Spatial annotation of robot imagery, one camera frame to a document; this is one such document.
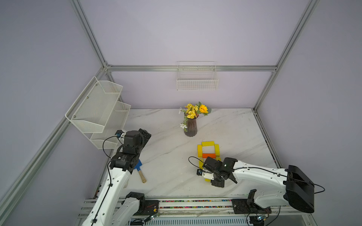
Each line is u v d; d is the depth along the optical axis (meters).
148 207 0.76
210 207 0.75
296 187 0.41
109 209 0.40
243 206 0.73
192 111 0.82
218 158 0.64
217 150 0.96
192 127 1.02
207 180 0.72
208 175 0.70
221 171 0.58
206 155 0.93
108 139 0.61
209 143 0.99
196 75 0.96
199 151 0.96
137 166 0.88
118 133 0.65
